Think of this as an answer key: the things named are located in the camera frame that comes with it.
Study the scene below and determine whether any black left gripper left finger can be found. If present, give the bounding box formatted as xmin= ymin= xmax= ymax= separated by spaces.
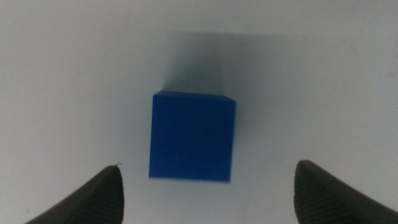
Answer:
xmin=24 ymin=164 xmax=126 ymax=224

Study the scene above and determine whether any blue cube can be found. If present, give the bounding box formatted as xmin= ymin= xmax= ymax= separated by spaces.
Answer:
xmin=148 ymin=90 xmax=237 ymax=183

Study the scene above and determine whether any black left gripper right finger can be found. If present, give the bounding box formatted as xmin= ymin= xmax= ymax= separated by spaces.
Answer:
xmin=293 ymin=159 xmax=398 ymax=224

